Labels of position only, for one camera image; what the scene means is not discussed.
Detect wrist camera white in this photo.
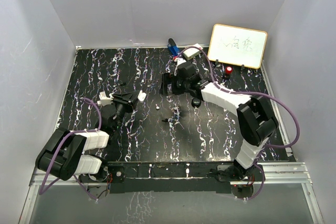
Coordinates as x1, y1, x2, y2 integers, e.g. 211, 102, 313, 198
173, 56, 186, 76
97, 91, 113, 106

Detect blue stapler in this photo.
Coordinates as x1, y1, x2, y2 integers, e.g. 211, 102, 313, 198
167, 38, 180, 57

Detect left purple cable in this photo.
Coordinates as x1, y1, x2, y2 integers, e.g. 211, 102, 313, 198
38, 97, 103, 200

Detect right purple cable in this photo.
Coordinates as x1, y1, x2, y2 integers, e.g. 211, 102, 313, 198
174, 46, 300, 200

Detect small white box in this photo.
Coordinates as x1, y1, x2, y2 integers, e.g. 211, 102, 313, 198
183, 44, 203, 60

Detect aluminium rail frame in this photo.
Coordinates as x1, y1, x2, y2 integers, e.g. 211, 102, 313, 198
20, 162, 324, 223

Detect whiteboard with yellow frame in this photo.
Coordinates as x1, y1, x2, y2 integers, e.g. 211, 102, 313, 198
207, 24, 268, 69

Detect purple cable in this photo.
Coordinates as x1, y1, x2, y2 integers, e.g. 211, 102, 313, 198
174, 46, 300, 200
38, 97, 103, 200

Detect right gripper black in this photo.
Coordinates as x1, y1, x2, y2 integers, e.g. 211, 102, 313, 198
160, 72, 190, 97

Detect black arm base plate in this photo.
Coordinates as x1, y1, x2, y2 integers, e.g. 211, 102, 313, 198
80, 162, 265, 194

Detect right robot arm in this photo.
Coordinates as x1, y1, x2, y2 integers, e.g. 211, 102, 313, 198
160, 60, 278, 180

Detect white earbud charging case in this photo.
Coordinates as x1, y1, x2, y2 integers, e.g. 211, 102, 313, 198
138, 90, 146, 102

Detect red emergency stop button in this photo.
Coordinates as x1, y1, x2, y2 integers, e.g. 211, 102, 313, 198
223, 66, 233, 80

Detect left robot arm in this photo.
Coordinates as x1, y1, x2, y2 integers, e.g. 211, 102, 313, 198
35, 90, 146, 182

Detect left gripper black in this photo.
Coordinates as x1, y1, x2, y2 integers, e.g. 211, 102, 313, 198
110, 90, 140, 131

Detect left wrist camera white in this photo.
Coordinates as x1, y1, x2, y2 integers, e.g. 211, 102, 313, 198
97, 91, 113, 106

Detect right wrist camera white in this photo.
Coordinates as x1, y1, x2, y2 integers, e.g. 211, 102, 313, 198
173, 56, 186, 76

